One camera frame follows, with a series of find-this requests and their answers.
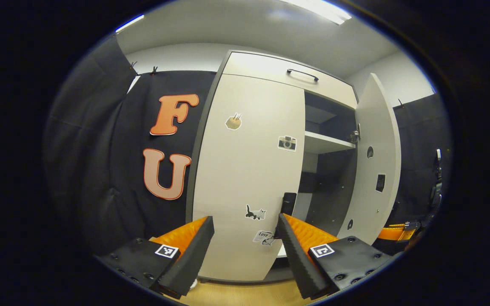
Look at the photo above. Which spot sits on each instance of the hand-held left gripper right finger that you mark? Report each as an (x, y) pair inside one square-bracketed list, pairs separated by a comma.
[(294, 255)]

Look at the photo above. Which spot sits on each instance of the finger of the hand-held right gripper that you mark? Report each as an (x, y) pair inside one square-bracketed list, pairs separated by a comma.
[(394, 233)]

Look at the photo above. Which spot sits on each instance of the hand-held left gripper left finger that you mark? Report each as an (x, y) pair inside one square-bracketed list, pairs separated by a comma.
[(196, 255)]

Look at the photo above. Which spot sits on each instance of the beige double-door shoe cabinet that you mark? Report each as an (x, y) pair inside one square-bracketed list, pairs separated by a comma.
[(330, 191)]

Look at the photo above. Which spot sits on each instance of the shoe cabinet door cherry sticker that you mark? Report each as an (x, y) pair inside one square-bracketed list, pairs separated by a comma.
[(377, 127)]

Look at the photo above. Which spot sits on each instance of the metal door hinge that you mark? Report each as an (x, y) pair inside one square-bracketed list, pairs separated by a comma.
[(355, 136)]

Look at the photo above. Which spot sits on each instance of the white cabinet shelf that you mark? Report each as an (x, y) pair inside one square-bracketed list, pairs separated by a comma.
[(326, 143)]

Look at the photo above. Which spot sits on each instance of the beige cabinet drawer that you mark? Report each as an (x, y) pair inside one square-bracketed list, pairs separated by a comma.
[(270, 68)]

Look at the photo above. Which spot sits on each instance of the black backdrop cloth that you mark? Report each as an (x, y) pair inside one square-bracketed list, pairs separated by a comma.
[(100, 170)]

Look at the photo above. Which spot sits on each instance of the large ceiling light panel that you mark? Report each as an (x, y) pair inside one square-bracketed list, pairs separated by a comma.
[(321, 9)]

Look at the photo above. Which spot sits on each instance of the small ceiling light panel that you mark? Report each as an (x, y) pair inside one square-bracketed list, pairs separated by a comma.
[(129, 24)]

